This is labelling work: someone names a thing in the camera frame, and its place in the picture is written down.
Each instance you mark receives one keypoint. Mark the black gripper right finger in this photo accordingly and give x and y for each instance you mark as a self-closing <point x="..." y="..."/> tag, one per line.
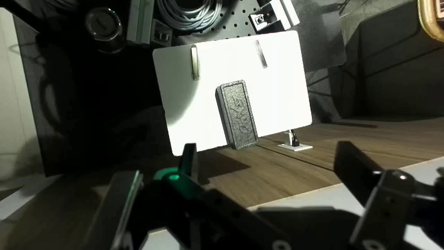
<point x="356" y="164"/>

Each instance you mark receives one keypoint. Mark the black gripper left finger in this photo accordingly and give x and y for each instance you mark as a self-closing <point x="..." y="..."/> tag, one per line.
<point x="189" y="160"/>

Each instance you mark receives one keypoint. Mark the black foam whiteboard duster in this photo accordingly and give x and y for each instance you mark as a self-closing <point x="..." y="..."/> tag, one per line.
<point x="236" y="113"/>

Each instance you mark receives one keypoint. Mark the dark fabric curtain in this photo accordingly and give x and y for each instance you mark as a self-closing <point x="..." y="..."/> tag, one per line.
<point x="393" y="70"/>

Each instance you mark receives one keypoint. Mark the small white metal board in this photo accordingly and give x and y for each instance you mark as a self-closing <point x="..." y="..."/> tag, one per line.
<point x="278" y="98"/>

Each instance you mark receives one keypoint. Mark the round black knob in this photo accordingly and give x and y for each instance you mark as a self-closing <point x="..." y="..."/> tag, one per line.
<point x="103" y="27"/>

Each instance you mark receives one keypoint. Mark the curved wooden object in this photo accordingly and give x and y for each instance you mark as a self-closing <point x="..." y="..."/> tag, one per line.
<point x="428" y="21"/>

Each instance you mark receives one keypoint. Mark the white labelled box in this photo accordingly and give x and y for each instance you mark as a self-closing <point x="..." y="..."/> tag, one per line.
<point x="272" y="16"/>

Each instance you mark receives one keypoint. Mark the large wall whiteboard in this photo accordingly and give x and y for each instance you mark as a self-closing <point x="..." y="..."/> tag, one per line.
<point x="324" y="196"/>

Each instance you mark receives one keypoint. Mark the white board support bracket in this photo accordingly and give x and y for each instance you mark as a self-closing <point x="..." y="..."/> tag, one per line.
<point x="295" y="145"/>

